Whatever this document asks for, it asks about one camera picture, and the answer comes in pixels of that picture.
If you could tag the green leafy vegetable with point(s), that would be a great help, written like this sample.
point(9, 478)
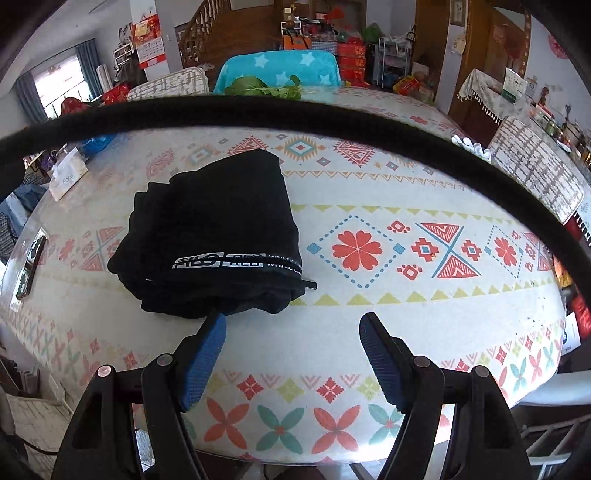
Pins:
point(258, 87)

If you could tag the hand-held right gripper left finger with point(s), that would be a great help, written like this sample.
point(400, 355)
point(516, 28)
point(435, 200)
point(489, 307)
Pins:
point(203, 364)

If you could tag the red wall calendar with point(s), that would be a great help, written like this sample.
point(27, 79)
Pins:
point(150, 50)

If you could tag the white chair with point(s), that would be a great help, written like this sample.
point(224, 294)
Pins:
point(554, 387)

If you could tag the red bag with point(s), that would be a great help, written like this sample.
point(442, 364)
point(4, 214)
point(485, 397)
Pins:
point(74, 106)

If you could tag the blue window curtain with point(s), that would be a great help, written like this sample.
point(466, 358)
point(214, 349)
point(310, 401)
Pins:
point(32, 99)
point(90, 69)

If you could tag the lace side table cloth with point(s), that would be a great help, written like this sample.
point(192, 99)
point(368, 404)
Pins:
point(480, 92)

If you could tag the patterned tablecloth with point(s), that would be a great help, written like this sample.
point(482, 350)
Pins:
point(323, 360)

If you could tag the stack of red gift boxes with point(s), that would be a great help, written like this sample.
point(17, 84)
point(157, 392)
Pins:
point(353, 60)

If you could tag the blue denim garment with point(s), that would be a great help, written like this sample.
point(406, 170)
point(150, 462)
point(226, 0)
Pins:
point(25, 198)

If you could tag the metal storage rack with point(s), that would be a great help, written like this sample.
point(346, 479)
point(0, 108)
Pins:
point(392, 60)

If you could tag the white tissue box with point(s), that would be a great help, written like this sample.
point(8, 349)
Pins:
point(67, 177)

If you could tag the blue plastic package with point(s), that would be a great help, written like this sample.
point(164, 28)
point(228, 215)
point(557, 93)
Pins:
point(97, 144)

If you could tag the white glove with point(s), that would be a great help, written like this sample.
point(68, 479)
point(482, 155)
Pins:
point(471, 146)

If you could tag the plaid garment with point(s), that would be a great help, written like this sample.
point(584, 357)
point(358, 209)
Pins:
point(7, 235)

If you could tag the black pants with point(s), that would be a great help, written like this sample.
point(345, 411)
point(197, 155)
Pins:
point(207, 207)

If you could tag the wooden staircase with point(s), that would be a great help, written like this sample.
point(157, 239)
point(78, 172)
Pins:
point(203, 27)

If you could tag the teal star blanket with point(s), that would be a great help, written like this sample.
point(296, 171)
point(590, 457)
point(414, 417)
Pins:
point(277, 62)

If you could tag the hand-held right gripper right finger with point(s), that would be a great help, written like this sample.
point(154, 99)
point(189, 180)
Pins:
point(383, 364)

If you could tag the grey patterned chair cover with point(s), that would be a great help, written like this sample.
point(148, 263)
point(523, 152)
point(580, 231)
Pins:
point(521, 143)
point(171, 83)

